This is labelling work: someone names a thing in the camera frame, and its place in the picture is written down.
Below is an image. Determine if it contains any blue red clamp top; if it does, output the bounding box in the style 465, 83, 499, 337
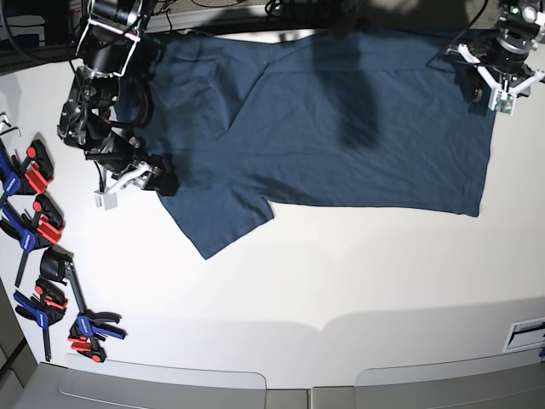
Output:
1, 139, 54, 206

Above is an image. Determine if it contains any blue red clamp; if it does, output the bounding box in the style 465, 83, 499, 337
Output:
1, 193, 64, 288
14, 276, 67, 362
65, 262, 127, 363
1, 139, 54, 206

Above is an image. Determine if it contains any left side wrist camera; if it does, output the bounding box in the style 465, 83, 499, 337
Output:
493, 90, 517, 115

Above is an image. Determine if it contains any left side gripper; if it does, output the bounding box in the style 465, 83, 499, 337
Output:
443, 42, 544, 113

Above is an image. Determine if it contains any blue T-shirt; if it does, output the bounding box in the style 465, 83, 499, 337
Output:
115, 29, 495, 258

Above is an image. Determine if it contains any white label sticker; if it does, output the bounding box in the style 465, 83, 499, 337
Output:
502, 317, 544, 354

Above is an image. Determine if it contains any grey chair left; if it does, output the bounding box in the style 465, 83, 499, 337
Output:
1, 364, 309, 408

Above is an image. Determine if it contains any grey chair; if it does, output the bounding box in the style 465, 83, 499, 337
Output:
310, 350, 544, 408
1, 364, 309, 408

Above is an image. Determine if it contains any robot arm on left side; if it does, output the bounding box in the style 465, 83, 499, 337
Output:
443, 1, 544, 115

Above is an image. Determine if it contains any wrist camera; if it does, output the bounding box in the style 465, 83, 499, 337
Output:
95, 191, 118, 210
493, 90, 517, 115

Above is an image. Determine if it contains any grey chair right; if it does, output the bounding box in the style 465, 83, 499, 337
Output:
310, 350, 544, 408

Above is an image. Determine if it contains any robot arm on right side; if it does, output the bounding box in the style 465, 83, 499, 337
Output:
57, 1, 179, 197

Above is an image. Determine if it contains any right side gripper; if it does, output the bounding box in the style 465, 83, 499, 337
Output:
84, 135, 180, 197

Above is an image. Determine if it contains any blue red clamp bottom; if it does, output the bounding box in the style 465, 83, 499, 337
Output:
65, 262, 127, 363

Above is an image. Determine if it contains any right side wrist camera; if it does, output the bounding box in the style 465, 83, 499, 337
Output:
95, 191, 118, 210

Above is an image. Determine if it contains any metal hex key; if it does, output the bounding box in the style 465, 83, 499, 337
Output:
0, 112, 20, 137

